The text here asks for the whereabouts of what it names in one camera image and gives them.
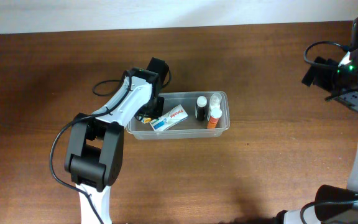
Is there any dark syrup bottle white cap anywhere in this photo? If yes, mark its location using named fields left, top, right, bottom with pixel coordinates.
left=195, top=96, right=208, bottom=121

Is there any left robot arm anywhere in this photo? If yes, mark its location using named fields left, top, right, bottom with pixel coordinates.
left=64, top=58, right=172, bottom=223

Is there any white Panadol box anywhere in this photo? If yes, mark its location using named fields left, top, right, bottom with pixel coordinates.
left=150, top=105, right=188, bottom=131

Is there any orange tube white cap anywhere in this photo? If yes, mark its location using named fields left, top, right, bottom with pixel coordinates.
left=207, top=108, right=223, bottom=129

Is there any white spray bottle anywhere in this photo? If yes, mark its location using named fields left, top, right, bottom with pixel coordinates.
left=207, top=93, right=222, bottom=120

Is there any clear plastic container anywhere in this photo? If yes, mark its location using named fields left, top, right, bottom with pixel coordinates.
left=126, top=91, right=230, bottom=140

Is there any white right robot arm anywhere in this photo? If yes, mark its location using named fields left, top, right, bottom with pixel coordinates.
left=273, top=17, right=358, bottom=224

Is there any small gold lid jar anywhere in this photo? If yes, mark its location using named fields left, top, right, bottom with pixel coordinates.
left=141, top=117, right=152, bottom=124

